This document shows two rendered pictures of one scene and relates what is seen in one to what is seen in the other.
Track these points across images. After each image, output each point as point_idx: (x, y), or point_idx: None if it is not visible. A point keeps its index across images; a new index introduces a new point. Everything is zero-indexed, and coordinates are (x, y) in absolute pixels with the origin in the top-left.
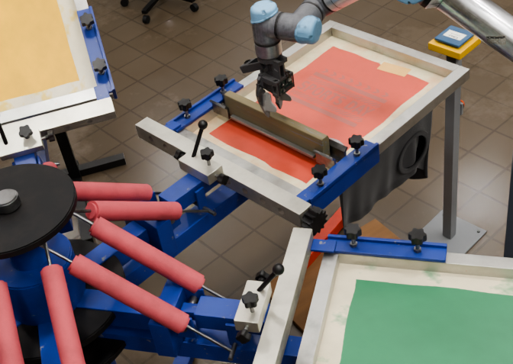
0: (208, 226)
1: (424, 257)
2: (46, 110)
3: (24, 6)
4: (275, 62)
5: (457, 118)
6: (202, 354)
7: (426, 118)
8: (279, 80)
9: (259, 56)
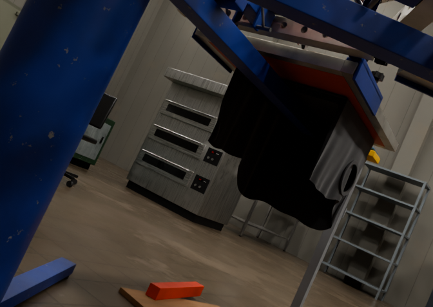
0: (242, 54)
1: None
2: None
3: None
4: None
5: (339, 218)
6: (316, 6)
7: (361, 161)
8: None
9: None
